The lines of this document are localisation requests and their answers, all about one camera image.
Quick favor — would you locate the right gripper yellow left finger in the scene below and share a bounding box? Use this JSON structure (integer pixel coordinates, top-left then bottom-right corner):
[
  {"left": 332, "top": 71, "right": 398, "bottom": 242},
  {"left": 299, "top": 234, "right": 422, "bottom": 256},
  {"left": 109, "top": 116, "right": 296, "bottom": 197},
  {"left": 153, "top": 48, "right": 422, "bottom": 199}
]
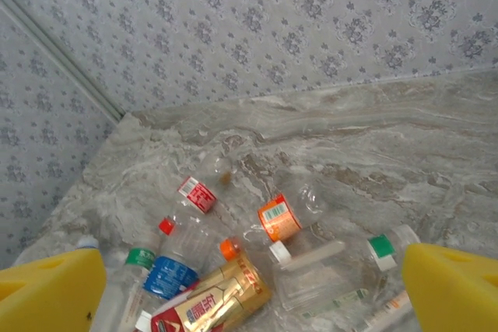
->
[{"left": 0, "top": 247, "right": 107, "bottom": 332}]

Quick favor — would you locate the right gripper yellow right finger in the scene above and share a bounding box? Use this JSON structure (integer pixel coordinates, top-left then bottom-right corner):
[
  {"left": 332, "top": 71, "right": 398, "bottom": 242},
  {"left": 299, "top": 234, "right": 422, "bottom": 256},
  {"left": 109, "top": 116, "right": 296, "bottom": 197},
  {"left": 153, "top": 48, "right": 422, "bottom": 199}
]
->
[{"left": 402, "top": 243, "right": 498, "bottom": 332}]

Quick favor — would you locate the orange white label bottle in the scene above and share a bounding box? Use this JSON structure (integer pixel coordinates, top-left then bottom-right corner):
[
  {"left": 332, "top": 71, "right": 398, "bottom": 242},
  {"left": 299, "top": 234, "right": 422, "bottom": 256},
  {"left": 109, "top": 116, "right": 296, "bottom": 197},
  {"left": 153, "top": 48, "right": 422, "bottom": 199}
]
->
[{"left": 359, "top": 291, "right": 416, "bottom": 332}]

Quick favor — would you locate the white cap clear bottle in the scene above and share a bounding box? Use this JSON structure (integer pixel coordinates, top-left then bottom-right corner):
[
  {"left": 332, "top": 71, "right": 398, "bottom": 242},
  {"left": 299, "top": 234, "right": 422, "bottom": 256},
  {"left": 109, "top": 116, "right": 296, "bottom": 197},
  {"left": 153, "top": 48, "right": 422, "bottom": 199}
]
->
[{"left": 75, "top": 233, "right": 117, "bottom": 282}]

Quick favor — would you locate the green cap clear bottle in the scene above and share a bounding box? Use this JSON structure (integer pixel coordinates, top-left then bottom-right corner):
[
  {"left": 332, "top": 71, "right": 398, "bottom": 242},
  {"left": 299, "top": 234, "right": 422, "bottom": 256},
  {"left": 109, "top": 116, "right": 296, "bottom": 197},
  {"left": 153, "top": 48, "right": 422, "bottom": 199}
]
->
[{"left": 365, "top": 224, "right": 423, "bottom": 273}]

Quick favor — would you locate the green label clear bottle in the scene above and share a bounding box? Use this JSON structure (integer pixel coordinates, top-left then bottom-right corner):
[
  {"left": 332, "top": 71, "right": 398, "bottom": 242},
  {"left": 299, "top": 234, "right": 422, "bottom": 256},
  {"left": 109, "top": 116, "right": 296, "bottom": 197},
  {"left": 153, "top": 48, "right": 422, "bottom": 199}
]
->
[{"left": 112, "top": 246, "right": 156, "bottom": 332}]

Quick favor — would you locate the white label clear bottle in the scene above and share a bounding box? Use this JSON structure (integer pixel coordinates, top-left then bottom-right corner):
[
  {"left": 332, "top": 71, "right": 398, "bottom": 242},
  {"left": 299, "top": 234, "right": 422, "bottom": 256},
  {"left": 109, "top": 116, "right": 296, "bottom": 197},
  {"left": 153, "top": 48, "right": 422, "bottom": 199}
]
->
[{"left": 299, "top": 287, "right": 374, "bottom": 332}]

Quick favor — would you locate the blue label clear bottle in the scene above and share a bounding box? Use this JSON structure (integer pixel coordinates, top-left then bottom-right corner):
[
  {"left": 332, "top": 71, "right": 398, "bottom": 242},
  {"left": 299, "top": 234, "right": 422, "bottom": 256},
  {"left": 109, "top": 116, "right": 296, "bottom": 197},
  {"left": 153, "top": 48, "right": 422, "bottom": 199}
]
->
[{"left": 134, "top": 211, "right": 221, "bottom": 332}]

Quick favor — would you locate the clear crushed plastic bottle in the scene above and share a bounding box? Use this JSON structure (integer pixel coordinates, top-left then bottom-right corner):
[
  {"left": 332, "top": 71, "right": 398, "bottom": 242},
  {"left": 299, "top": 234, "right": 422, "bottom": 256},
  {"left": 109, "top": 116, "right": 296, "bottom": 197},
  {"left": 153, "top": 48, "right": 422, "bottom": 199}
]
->
[{"left": 270, "top": 239, "right": 374, "bottom": 313}]

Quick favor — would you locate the red label clear bottle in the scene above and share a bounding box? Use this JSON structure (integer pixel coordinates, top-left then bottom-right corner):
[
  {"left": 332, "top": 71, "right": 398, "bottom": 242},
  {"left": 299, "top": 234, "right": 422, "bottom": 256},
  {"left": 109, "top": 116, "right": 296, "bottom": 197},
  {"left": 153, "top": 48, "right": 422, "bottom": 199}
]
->
[{"left": 157, "top": 155, "right": 239, "bottom": 236}]

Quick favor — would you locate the gold red label bottle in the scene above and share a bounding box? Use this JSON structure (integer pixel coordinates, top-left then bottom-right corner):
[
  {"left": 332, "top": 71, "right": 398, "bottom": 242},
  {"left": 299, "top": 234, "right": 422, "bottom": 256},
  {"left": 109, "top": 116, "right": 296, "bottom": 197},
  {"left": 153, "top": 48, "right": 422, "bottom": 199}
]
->
[{"left": 149, "top": 239, "right": 293, "bottom": 332}]

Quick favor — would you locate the orange label clear bottle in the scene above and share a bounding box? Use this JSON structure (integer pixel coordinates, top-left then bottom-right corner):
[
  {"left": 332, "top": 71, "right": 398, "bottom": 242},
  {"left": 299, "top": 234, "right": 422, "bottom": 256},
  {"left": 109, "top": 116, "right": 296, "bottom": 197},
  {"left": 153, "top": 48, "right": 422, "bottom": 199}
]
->
[{"left": 219, "top": 182, "right": 331, "bottom": 262}]

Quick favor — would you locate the aluminium corner post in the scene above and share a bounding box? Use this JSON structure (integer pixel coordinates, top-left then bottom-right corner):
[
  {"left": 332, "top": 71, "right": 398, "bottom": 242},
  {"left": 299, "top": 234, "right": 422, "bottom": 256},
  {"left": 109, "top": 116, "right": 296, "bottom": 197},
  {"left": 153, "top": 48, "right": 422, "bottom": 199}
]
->
[{"left": 0, "top": 0, "right": 128, "bottom": 123}]

